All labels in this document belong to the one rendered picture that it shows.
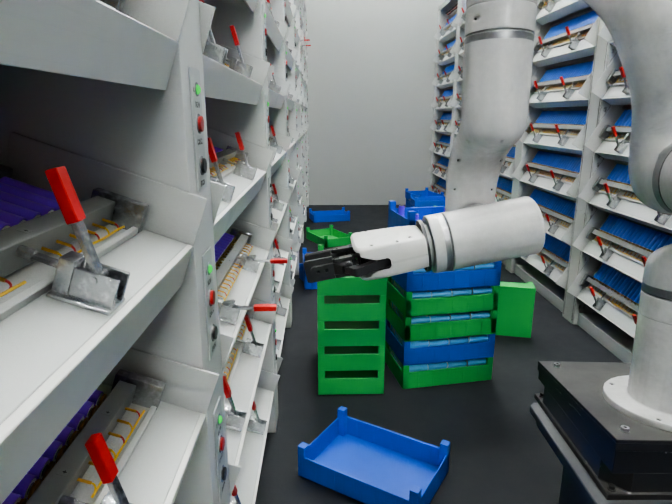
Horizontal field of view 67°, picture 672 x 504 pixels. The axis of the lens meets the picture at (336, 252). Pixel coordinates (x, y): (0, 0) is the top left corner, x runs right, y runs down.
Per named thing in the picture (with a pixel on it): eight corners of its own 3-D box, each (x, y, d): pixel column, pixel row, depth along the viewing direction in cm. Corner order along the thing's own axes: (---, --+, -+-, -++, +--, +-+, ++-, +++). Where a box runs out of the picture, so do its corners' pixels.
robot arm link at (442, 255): (434, 207, 77) (414, 211, 77) (449, 219, 68) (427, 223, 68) (441, 259, 79) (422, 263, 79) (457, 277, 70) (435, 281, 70)
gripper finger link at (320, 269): (350, 251, 72) (303, 260, 72) (351, 258, 69) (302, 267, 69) (354, 273, 72) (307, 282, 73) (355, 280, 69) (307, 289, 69)
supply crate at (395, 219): (473, 221, 171) (475, 197, 169) (504, 234, 152) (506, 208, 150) (387, 224, 165) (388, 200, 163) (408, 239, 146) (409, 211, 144)
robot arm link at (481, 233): (433, 209, 78) (448, 216, 68) (519, 192, 77) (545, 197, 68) (442, 262, 79) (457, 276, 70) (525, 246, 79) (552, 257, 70)
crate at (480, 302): (468, 289, 177) (470, 267, 175) (497, 310, 158) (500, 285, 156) (385, 294, 171) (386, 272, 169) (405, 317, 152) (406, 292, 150)
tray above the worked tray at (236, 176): (260, 189, 120) (279, 133, 117) (202, 260, 62) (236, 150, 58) (176, 160, 118) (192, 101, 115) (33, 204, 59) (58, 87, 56)
